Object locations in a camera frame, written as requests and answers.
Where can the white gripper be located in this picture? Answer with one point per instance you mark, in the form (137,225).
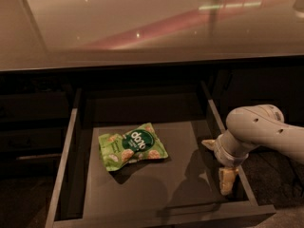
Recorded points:
(225,158)

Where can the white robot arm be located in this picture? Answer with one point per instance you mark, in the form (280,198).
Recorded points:
(258,34)

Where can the dark cabinet door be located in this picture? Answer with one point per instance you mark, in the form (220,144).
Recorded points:
(280,86)

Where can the green floral packet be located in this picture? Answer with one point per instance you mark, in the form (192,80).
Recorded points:
(139,144)

